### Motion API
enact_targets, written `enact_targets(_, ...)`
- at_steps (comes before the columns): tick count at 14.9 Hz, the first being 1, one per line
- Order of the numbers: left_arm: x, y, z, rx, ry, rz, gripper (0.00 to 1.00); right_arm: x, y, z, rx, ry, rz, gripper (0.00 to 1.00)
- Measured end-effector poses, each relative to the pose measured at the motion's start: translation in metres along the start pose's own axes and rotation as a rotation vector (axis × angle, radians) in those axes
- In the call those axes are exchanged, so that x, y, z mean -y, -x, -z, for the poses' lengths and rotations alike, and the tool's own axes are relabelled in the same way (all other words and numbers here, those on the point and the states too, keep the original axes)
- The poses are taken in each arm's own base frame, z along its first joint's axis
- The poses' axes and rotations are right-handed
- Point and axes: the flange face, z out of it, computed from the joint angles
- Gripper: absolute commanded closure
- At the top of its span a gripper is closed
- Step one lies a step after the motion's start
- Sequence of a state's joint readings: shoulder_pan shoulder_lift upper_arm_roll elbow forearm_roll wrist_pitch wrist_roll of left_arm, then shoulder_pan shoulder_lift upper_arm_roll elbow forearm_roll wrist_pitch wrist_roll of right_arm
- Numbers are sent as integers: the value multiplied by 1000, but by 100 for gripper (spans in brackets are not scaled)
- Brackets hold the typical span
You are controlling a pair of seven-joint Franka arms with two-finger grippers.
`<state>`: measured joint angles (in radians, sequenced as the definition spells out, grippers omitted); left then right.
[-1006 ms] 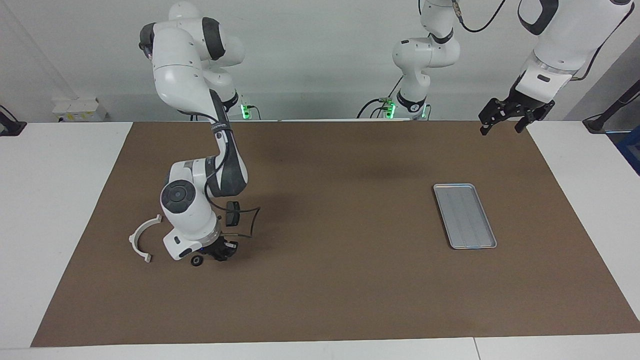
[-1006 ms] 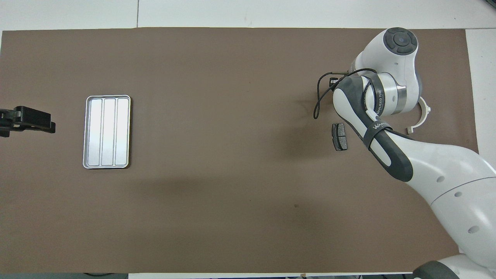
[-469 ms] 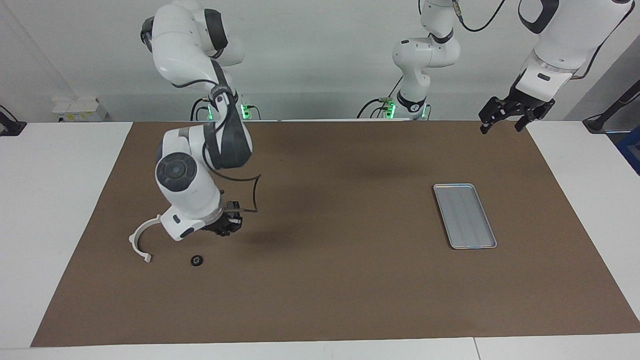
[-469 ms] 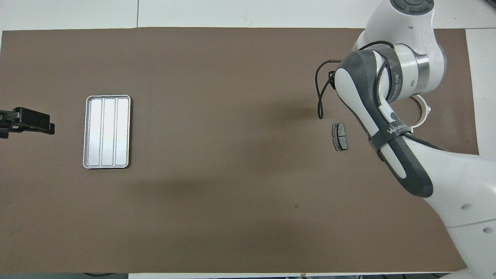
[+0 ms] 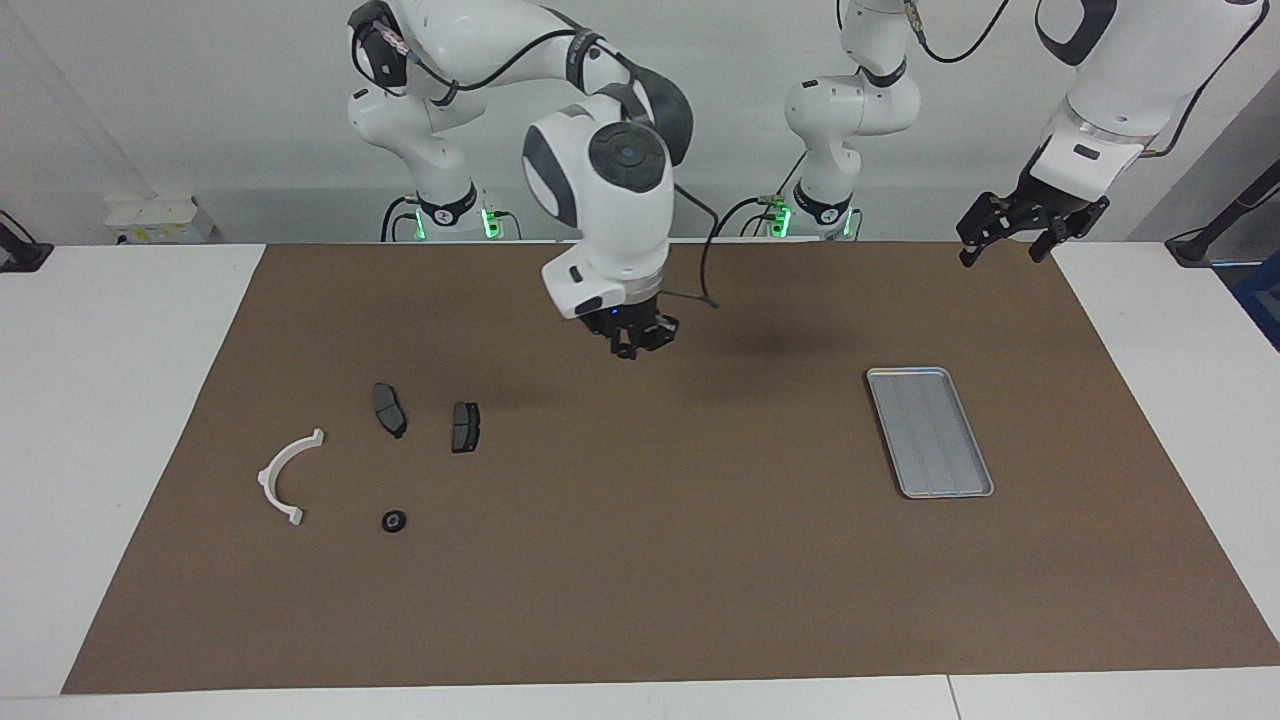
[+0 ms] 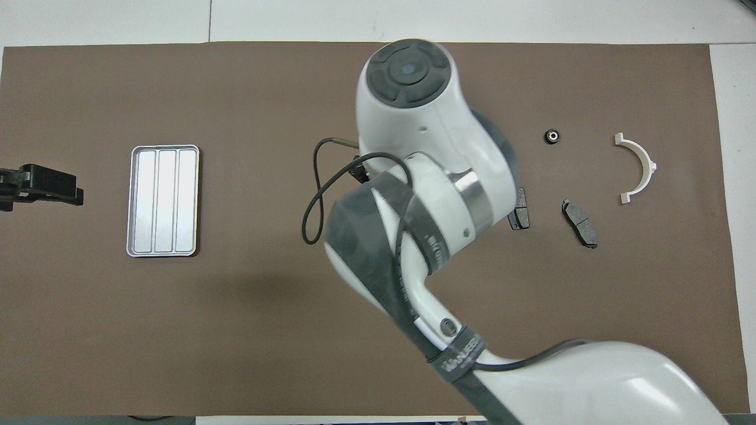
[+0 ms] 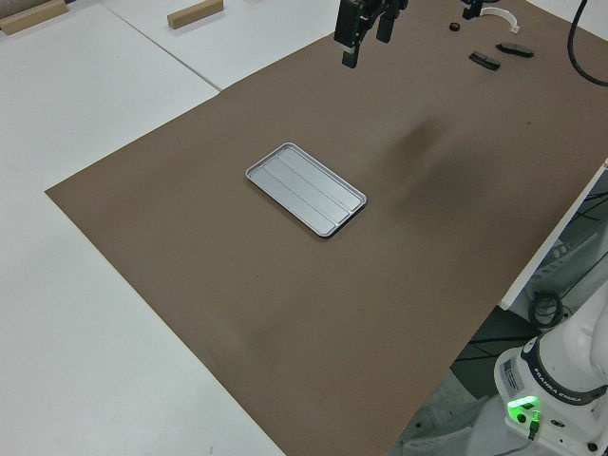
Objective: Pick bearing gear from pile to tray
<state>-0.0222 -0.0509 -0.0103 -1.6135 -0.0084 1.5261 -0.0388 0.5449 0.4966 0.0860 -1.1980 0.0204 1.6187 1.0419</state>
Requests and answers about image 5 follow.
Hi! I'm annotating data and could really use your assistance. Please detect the silver metal tray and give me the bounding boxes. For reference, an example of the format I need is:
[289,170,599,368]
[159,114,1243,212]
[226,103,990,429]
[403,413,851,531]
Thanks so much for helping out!
[866,367,995,499]

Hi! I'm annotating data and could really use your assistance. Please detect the brown table mat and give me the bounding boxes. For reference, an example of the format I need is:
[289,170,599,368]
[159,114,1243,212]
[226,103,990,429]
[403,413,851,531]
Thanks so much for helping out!
[62,240,1280,694]

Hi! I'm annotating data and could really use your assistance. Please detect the blue crate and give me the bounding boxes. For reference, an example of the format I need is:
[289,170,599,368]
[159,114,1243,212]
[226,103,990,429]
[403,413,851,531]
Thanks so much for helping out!
[1232,262,1280,351]

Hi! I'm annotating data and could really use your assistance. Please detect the dark grey curved brake pad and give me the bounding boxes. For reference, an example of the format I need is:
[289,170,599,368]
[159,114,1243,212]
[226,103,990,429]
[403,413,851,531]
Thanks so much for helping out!
[371,383,408,440]

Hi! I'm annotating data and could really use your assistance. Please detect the white power box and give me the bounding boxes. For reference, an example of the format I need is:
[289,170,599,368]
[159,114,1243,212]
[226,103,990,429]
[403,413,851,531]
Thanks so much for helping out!
[105,195,216,244]

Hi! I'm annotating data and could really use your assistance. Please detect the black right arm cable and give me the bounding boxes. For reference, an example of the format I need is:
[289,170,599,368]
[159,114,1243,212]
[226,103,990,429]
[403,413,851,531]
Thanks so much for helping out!
[395,28,721,309]

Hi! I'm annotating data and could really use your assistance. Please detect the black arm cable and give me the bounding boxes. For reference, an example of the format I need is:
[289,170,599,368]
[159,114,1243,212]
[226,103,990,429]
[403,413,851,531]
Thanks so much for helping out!
[395,28,721,309]
[903,0,1271,163]

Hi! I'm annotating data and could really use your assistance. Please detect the black left base cables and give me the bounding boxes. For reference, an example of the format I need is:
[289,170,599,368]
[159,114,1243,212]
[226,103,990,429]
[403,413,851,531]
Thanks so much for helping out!
[713,150,807,239]

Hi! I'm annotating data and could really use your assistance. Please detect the black base cables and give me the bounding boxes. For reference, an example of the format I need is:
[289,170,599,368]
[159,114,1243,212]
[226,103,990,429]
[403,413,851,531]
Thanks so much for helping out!
[713,150,807,239]
[380,195,423,242]

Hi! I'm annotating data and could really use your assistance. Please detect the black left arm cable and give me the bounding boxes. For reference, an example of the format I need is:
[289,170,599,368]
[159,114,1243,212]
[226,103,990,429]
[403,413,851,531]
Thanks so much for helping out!
[903,0,1271,163]

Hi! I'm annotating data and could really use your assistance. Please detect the black right base cables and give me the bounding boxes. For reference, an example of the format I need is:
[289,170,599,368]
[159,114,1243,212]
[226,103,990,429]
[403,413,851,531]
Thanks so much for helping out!
[380,195,423,242]

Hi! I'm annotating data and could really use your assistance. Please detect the white curved plastic bracket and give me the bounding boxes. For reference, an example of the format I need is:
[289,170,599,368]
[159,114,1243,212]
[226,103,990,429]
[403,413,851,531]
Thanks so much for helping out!
[257,428,326,527]

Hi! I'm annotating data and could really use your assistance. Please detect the black clamp mount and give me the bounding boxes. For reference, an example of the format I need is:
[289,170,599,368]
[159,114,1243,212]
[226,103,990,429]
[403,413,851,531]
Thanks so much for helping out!
[0,210,53,273]

